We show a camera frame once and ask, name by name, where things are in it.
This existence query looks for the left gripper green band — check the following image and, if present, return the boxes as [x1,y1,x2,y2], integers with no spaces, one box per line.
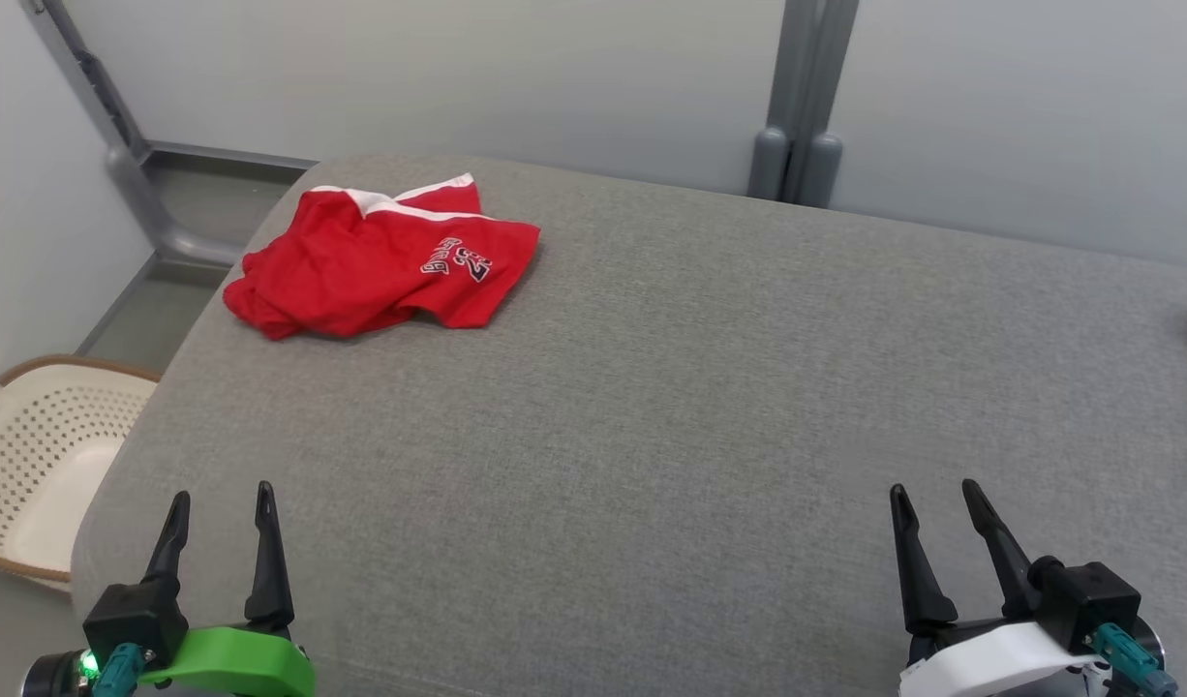
[137,481,316,697]

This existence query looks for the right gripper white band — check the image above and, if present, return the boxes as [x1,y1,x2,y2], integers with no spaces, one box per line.
[889,479,1106,697]

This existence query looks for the red basketball shorts number 23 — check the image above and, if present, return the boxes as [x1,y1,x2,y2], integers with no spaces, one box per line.
[223,172,542,342]

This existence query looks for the cream perforated laundry basket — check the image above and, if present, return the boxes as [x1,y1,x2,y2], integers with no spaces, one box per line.
[0,354,161,591]

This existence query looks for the teal left camera connector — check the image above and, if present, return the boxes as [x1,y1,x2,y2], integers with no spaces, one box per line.
[90,644,149,697]

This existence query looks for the teal camera connector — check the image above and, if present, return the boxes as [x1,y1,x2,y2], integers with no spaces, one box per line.
[90,644,149,697]
[1085,624,1180,697]

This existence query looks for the teal right camera connector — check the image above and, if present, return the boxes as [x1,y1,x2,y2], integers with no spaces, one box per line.
[1085,624,1180,697]

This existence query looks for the grey double partition post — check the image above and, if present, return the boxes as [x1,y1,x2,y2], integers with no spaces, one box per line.
[746,0,861,209]

